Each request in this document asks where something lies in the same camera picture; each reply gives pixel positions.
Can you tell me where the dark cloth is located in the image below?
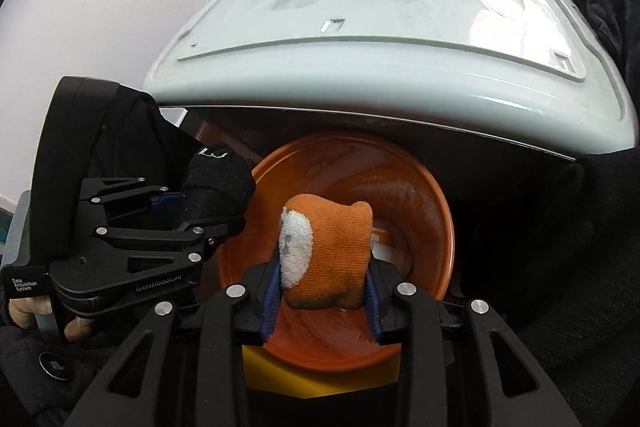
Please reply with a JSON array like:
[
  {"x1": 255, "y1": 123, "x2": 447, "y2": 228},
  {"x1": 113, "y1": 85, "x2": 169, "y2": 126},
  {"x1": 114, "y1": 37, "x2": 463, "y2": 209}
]
[{"x1": 86, "y1": 84, "x2": 211, "y2": 195}]

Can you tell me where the yellow plastic item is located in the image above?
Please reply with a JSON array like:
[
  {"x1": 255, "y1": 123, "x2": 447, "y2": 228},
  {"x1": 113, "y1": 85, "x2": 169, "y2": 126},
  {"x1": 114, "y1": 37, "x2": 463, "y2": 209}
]
[{"x1": 241, "y1": 344, "x2": 401, "y2": 398}]

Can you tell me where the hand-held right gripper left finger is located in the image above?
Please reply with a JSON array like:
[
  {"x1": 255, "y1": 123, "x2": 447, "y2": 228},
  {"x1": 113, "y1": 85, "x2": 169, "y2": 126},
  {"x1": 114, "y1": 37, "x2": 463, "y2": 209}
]
[{"x1": 75, "y1": 257, "x2": 281, "y2": 427}]

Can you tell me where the white plastic table top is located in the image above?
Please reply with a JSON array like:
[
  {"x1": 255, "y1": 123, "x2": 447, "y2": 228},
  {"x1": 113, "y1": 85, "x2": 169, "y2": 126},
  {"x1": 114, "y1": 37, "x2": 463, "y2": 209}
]
[{"x1": 142, "y1": 0, "x2": 632, "y2": 178}]

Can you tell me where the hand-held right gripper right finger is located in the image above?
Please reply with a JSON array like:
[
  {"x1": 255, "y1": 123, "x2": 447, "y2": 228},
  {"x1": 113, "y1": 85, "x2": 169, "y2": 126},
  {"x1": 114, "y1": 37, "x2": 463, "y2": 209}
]
[{"x1": 365, "y1": 257, "x2": 583, "y2": 427}]

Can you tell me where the black sock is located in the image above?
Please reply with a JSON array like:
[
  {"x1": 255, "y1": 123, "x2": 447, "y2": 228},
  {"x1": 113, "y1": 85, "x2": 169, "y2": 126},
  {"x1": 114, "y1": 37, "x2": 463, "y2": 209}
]
[{"x1": 177, "y1": 146, "x2": 257, "y2": 233}]

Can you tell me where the orange sock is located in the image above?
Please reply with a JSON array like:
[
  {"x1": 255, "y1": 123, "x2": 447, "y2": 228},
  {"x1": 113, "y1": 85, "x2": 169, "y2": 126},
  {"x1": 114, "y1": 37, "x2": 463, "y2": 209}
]
[{"x1": 277, "y1": 194, "x2": 374, "y2": 312}]

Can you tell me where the orange plastic basin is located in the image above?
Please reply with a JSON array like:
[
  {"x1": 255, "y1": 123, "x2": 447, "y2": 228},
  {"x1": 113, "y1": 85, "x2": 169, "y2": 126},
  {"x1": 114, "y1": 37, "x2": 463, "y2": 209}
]
[{"x1": 217, "y1": 132, "x2": 456, "y2": 370}]

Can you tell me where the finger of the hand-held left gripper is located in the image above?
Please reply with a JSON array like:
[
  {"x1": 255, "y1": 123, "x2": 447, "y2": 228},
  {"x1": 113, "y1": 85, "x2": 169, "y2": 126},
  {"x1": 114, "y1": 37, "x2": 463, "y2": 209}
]
[
  {"x1": 50, "y1": 217, "x2": 247, "y2": 315},
  {"x1": 80, "y1": 177, "x2": 187, "y2": 229}
]

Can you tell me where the person's left hand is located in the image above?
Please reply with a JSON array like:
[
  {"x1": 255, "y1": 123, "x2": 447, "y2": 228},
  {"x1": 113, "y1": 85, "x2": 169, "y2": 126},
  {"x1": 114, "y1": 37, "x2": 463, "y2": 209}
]
[{"x1": 7, "y1": 296, "x2": 95, "y2": 342}]

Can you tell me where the person's left forearm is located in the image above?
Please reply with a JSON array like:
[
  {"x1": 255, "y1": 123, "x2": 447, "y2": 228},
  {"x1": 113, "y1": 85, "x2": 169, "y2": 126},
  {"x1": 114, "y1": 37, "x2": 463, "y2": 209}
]
[{"x1": 0, "y1": 307, "x2": 126, "y2": 427}]

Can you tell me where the white packaging piece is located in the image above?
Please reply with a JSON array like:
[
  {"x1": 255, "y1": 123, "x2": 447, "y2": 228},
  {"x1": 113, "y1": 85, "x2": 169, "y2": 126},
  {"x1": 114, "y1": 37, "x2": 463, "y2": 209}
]
[{"x1": 371, "y1": 229, "x2": 416, "y2": 269}]

